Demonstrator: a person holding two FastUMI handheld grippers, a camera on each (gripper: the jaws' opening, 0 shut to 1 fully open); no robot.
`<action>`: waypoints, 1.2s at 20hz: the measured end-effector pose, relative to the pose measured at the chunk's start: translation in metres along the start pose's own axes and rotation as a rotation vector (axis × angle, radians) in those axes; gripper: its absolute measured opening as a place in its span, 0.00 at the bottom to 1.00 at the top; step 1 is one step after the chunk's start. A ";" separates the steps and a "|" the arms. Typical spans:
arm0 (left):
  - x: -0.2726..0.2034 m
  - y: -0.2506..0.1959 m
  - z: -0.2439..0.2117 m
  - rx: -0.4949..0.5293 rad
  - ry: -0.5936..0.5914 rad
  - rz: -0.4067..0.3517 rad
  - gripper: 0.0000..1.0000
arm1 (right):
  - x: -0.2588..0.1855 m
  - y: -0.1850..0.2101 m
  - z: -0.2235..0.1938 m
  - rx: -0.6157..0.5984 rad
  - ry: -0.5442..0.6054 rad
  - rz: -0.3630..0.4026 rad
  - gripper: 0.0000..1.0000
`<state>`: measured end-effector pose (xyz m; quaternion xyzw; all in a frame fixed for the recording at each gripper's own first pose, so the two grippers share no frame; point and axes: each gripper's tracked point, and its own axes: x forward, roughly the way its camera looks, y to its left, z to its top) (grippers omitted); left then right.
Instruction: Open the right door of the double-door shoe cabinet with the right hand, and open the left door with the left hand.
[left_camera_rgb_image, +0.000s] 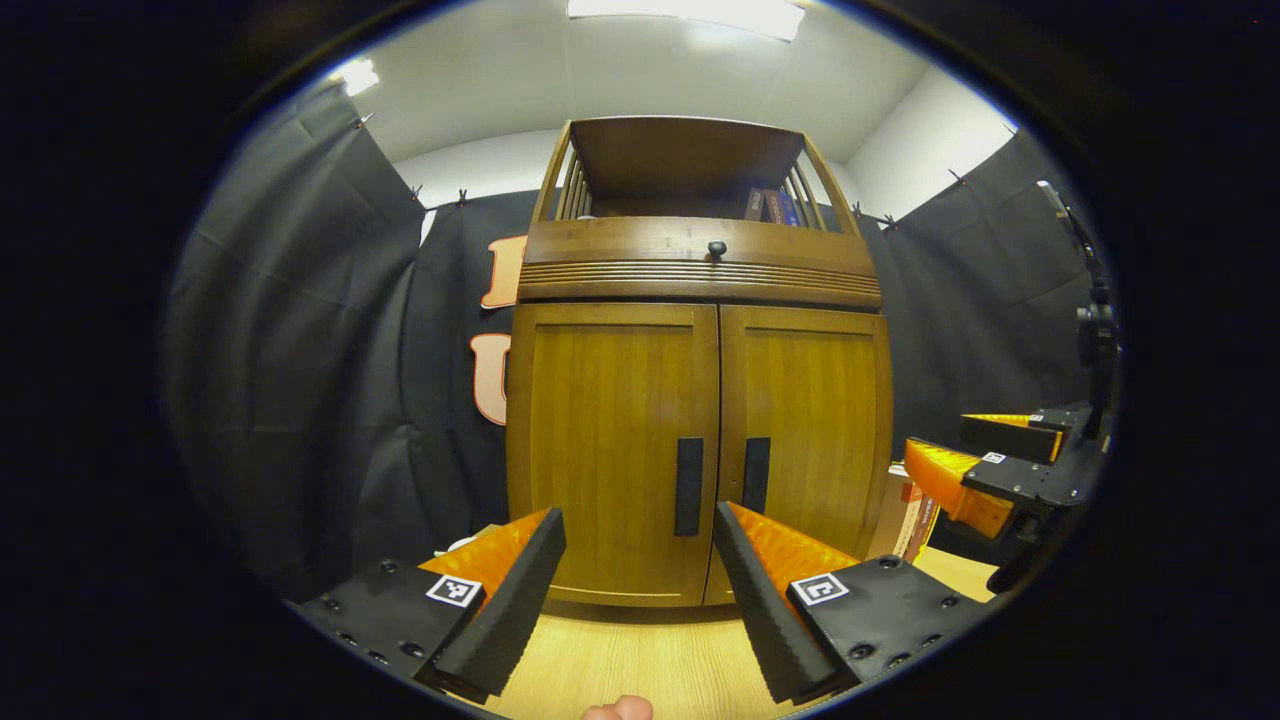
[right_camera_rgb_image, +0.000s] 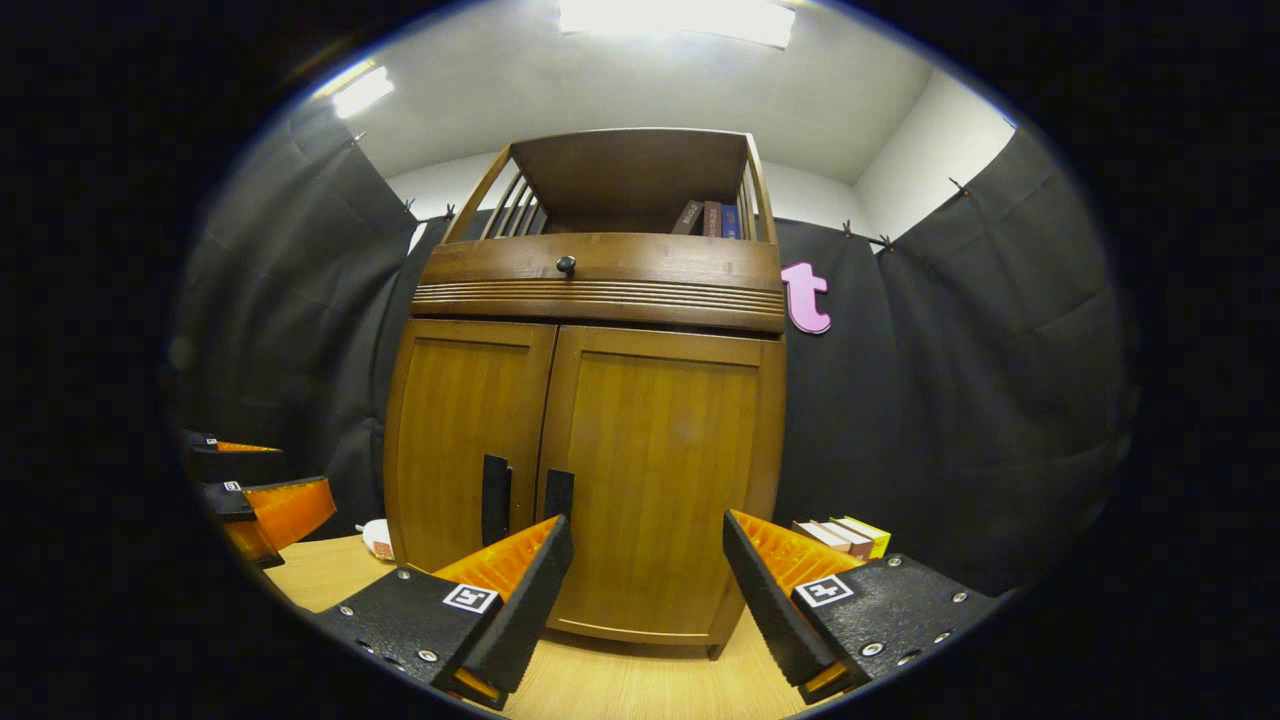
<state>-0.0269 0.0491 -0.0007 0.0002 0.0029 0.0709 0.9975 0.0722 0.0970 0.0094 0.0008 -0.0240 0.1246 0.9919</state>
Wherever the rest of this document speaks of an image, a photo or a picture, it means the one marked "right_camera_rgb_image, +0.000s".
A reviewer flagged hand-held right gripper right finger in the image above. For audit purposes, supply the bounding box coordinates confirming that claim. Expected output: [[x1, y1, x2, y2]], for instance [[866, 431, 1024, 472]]
[[722, 510, 1003, 706]]

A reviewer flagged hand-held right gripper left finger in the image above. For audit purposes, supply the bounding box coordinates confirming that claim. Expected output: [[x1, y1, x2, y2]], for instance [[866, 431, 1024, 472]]
[[313, 515, 576, 713]]

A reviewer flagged wooden shoe cabinet door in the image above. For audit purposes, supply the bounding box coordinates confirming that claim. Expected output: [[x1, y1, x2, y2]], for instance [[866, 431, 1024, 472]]
[[535, 326, 788, 646], [385, 320, 559, 576]]

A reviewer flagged wooden double-door shoe cabinet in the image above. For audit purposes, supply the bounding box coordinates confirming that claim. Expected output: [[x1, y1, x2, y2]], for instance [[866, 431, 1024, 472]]
[[383, 127, 789, 661]]

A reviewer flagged wooden cabinet drawer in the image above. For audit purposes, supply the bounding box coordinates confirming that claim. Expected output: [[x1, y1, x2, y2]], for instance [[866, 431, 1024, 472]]
[[415, 233, 784, 293]]

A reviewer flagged brown spine book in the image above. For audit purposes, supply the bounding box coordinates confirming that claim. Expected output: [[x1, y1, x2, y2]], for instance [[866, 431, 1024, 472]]
[[820, 518, 874, 561]]

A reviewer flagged yellow book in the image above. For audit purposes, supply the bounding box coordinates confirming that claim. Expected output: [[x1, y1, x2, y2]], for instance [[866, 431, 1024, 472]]
[[835, 515, 891, 561]]

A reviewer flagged black backdrop cloth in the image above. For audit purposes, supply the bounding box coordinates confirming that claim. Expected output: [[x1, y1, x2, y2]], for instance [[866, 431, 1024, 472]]
[[170, 100, 1136, 601]]

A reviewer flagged small ceiling light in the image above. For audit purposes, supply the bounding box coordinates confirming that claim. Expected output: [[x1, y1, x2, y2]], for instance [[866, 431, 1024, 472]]
[[330, 65, 396, 119]]

